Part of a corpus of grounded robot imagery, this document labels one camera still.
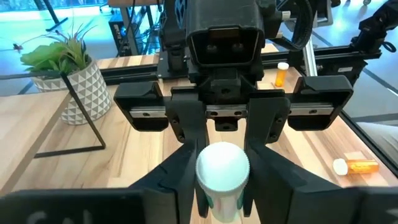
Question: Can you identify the orange pill bottle white cap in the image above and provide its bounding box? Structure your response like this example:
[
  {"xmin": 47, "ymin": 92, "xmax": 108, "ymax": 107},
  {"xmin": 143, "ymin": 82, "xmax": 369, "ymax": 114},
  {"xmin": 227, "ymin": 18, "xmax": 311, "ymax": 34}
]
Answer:
[
  {"xmin": 274, "ymin": 61, "xmax": 290, "ymax": 88},
  {"xmin": 331, "ymin": 157, "xmax": 380, "ymax": 177}
]

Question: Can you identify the green bottle with mixed pills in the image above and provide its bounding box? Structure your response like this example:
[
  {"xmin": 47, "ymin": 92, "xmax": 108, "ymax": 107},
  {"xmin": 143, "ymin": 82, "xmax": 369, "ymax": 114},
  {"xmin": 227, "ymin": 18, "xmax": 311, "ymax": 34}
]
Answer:
[{"xmin": 195, "ymin": 141, "xmax": 251, "ymax": 224}]

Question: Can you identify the black computer tower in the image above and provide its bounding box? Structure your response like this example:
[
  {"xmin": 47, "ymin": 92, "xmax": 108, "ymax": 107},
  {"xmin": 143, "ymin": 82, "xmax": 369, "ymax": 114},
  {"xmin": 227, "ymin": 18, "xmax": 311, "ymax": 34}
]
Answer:
[{"xmin": 108, "ymin": 14, "xmax": 133, "ymax": 57}]

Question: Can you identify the black corrugated cable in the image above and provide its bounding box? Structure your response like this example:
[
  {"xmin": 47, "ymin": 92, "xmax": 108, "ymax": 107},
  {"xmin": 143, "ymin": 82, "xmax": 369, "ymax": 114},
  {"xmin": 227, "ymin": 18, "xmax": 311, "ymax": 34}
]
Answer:
[{"xmin": 269, "ymin": 0, "xmax": 314, "ymax": 52}]

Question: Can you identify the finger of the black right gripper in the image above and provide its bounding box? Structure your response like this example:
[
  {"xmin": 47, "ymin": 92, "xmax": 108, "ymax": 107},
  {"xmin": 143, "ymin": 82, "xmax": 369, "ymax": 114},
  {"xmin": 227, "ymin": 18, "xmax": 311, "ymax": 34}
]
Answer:
[
  {"xmin": 164, "ymin": 88, "xmax": 210, "ymax": 149},
  {"xmin": 244, "ymin": 90, "xmax": 292, "ymax": 149}
]

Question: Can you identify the silver aluminium extrusion post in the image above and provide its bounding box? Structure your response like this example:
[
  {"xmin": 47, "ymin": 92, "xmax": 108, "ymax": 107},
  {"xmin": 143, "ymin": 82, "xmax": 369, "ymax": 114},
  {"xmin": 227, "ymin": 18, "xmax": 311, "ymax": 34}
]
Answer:
[{"xmin": 302, "ymin": 39, "xmax": 318, "ymax": 78}]

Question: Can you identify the potted plant triangle-patterned pot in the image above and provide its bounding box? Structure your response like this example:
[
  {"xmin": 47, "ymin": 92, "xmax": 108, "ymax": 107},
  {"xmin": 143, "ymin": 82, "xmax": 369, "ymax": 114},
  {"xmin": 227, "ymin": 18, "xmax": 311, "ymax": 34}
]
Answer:
[{"xmin": 12, "ymin": 23, "xmax": 113, "ymax": 126}]

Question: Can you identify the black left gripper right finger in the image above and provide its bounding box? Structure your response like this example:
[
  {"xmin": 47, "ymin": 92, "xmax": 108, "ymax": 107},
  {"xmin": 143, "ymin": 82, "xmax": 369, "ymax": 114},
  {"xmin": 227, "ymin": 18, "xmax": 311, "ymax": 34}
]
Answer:
[{"xmin": 241, "ymin": 140, "xmax": 398, "ymax": 224}]

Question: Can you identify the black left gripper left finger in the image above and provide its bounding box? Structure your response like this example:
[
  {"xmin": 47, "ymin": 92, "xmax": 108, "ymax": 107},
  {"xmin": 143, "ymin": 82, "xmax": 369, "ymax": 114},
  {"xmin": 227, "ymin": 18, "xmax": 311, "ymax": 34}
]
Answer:
[{"xmin": 0, "ymin": 142, "xmax": 210, "ymax": 224}]

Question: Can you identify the wooden shelf black metal frame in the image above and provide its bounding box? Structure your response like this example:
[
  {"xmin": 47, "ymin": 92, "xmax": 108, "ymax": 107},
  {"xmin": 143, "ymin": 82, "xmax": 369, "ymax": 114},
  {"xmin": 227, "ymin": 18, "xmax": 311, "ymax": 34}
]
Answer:
[{"xmin": 0, "ymin": 70, "xmax": 107, "ymax": 195}]

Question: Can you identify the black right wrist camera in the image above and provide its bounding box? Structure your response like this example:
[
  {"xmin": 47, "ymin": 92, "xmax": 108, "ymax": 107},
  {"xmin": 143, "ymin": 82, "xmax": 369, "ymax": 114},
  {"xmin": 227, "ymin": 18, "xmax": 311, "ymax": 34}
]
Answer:
[{"xmin": 185, "ymin": 0, "xmax": 266, "ymax": 68}]

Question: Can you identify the wooden workbench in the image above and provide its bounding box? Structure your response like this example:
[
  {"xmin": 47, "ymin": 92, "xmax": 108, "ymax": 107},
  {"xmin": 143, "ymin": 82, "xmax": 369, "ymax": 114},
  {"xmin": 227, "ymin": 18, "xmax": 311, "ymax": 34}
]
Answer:
[{"xmin": 107, "ymin": 0, "xmax": 165, "ymax": 57}]

